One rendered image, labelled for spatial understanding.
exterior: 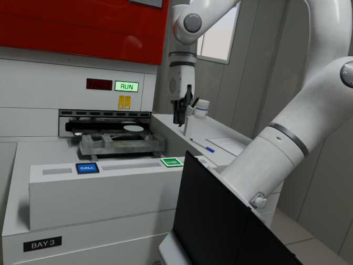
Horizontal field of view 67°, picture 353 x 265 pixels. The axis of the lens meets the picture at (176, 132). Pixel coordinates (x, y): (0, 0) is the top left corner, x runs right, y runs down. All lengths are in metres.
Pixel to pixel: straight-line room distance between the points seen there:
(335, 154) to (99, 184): 1.97
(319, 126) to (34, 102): 1.09
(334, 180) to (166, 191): 1.77
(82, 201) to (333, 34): 0.78
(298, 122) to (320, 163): 1.81
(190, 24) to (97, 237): 0.64
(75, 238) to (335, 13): 0.91
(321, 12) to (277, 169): 0.43
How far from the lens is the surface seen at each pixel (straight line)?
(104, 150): 1.14
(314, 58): 0.83
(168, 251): 0.74
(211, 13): 0.74
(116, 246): 0.89
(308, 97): 0.69
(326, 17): 0.83
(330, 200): 2.47
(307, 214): 2.63
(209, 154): 0.98
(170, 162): 0.85
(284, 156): 0.66
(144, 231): 0.90
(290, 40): 2.55
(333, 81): 0.67
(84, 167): 0.78
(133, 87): 1.34
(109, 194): 0.78
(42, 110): 1.31
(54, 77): 1.28
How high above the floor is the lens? 1.31
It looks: 17 degrees down
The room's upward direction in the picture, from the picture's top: 9 degrees clockwise
